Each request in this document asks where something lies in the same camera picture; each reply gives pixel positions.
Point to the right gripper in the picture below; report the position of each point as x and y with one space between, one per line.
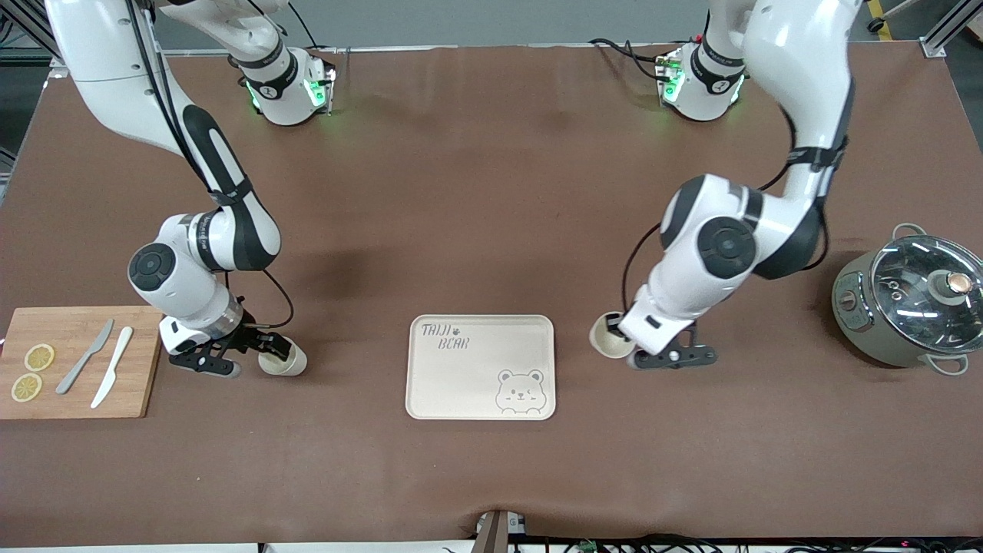
247 336

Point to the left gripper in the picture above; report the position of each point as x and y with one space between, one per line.
613 326

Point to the white IKEA cup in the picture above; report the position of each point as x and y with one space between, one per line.
288 363
610 343

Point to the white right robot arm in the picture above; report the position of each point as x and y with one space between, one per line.
115 69

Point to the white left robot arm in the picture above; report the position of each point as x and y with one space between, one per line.
799 61

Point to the beige tray with bear print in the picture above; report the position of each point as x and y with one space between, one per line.
476 376

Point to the white plastic knife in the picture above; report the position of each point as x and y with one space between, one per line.
113 366

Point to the grey plastic knife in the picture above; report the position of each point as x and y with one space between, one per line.
83 359

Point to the wooden cutting board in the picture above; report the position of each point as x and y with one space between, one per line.
77 399

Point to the dried lemon slice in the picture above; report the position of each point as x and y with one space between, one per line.
27 387
39 357

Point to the grey-green electric cooking pot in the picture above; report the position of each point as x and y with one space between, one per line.
856 322

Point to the glass pot lid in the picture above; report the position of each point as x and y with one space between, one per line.
918 296

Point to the metal table edge mount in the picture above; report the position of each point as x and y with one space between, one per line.
495 531

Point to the aluminium frame profile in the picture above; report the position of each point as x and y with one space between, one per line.
34 31
948 27

